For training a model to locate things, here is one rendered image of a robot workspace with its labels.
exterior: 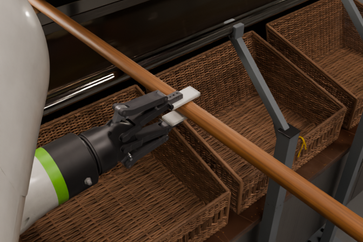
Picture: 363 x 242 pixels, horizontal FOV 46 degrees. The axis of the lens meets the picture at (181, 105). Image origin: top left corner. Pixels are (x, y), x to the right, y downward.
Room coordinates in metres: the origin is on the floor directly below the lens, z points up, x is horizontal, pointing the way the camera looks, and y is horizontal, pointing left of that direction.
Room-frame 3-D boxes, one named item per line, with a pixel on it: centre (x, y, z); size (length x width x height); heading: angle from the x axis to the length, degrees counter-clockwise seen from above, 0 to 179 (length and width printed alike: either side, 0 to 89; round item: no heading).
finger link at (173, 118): (0.63, 0.00, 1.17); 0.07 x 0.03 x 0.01; 131
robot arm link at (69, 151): (0.48, 0.18, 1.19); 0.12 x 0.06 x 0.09; 41
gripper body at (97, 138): (0.53, 0.12, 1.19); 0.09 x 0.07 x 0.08; 131
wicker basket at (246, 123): (1.22, -0.23, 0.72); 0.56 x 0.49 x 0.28; 131
